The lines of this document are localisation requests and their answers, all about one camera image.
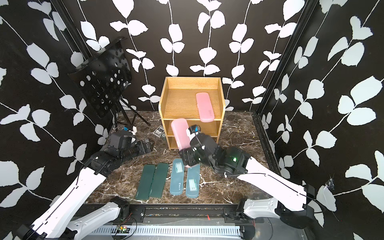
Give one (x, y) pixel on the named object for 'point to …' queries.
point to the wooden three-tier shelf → (178, 101)
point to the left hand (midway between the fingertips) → (148, 142)
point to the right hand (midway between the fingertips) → (184, 148)
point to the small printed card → (159, 131)
